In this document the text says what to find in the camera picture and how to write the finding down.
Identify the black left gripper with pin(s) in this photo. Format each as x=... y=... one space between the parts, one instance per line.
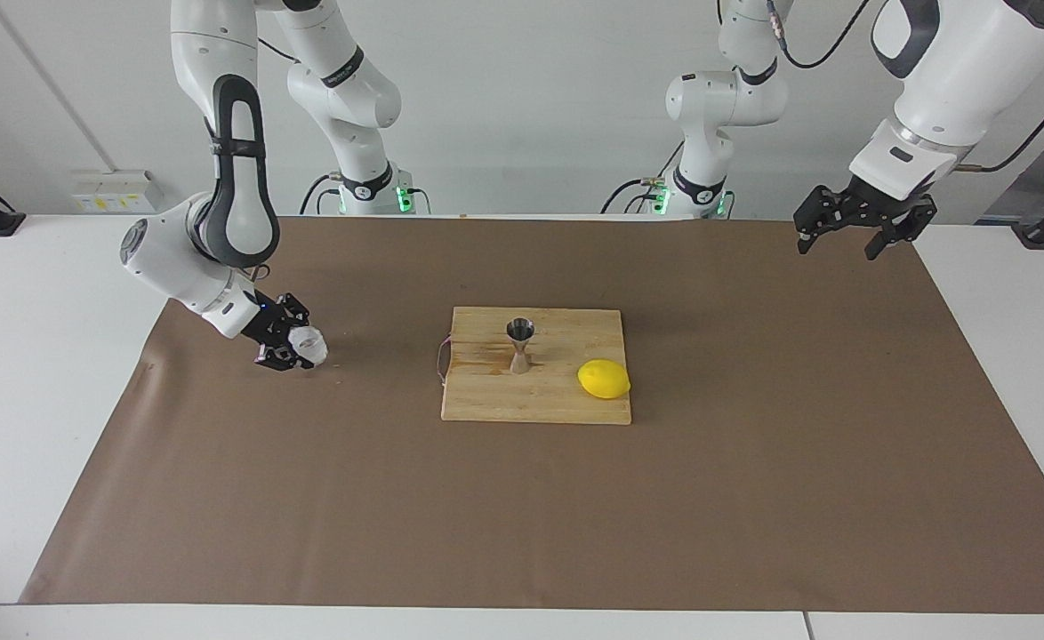
x=879 y=199

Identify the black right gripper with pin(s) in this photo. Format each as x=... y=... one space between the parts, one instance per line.
x=269 y=327

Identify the clear plastic cup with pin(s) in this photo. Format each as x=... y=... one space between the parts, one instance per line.
x=310 y=342

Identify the steel double jigger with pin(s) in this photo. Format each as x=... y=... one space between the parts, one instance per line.
x=520 y=333

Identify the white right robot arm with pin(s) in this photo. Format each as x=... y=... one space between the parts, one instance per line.
x=175 y=267

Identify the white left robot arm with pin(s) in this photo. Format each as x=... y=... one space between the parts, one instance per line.
x=958 y=71

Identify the brown paper table mat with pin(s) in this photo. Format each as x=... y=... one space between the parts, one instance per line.
x=309 y=498

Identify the wooden cutting board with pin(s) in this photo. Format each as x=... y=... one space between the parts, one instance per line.
x=531 y=400

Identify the yellow lemon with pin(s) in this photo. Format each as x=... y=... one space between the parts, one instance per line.
x=604 y=380

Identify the white wall socket box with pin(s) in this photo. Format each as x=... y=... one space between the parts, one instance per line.
x=117 y=191

